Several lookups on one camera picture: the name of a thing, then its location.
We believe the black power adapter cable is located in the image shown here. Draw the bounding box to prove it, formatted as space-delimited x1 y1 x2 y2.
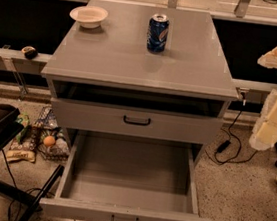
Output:
203 105 263 170

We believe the green chip bag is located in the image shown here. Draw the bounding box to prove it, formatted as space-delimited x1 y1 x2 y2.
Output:
6 112 40 163

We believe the white bowl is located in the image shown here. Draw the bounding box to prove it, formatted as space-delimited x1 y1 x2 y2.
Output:
70 5 108 29

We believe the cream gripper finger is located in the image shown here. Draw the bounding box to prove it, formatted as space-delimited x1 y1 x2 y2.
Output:
257 46 277 69

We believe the grey metal rail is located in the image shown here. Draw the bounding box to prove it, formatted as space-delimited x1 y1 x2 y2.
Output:
0 48 50 75

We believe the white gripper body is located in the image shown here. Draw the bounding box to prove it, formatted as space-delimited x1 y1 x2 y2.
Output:
249 89 277 151

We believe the black tape measure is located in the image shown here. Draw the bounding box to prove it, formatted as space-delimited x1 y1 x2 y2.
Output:
21 46 38 60

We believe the blue pepsi can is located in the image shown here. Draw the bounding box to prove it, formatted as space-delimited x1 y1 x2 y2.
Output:
146 14 170 53

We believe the grey drawer cabinet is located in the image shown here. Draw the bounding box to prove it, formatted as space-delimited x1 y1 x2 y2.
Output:
42 2 237 158

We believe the orange fruit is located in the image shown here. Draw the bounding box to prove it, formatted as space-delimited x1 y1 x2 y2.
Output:
43 136 56 147

